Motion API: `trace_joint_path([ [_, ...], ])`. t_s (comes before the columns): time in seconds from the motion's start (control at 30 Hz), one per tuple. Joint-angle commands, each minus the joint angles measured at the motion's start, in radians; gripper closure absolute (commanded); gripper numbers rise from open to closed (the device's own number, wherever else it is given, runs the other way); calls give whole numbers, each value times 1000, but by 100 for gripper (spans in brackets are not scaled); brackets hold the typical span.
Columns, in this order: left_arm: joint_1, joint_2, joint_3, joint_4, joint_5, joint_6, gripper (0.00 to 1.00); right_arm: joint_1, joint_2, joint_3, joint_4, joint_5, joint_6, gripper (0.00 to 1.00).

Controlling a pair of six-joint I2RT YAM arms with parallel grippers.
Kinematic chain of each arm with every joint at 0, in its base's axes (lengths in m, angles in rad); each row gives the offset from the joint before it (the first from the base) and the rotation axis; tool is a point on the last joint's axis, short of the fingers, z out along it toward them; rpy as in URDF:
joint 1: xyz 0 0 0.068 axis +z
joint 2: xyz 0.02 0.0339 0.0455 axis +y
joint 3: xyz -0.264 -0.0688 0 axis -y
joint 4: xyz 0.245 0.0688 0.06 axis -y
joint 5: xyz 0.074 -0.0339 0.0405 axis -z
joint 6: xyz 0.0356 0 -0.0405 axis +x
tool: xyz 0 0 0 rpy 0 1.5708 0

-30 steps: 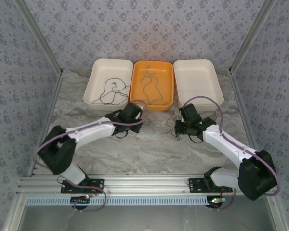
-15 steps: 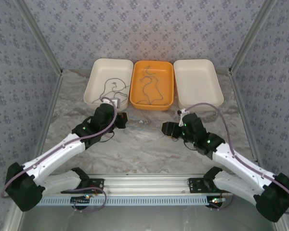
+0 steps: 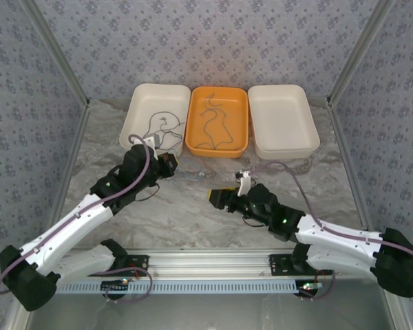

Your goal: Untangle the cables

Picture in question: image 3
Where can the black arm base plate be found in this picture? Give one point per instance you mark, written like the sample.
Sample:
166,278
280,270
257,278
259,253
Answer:
139,259
278,266

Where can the white rectangular plastic tray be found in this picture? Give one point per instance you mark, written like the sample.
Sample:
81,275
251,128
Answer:
282,117
148,99

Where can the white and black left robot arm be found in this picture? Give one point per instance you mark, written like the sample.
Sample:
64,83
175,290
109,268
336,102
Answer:
75,237

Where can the aluminium frame leg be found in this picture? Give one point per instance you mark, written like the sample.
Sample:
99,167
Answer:
19,323
401,316

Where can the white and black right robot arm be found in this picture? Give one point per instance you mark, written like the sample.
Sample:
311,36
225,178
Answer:
330,247

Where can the orange rectangular plastic tray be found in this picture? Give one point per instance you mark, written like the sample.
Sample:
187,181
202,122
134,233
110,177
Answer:
227,103

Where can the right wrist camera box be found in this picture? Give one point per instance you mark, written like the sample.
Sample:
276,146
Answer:
243,184

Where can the aluminium frame rail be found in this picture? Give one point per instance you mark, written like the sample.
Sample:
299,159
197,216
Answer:
210,264

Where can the small black controller board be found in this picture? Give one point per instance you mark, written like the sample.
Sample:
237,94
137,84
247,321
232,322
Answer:
115,286
309,286

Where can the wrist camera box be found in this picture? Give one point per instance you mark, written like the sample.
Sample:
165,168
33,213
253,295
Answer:
243,184
155,142

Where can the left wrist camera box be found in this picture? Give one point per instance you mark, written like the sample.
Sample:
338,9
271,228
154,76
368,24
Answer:
155,142

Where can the aluminium frame post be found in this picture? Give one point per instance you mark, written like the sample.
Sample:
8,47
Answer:
360,51
56,51

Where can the grey metal lower panel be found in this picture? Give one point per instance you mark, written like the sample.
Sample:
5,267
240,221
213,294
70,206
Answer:
210,313

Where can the aluminium side rail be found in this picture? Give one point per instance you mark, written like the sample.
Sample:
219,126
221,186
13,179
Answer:
339,130
66,172

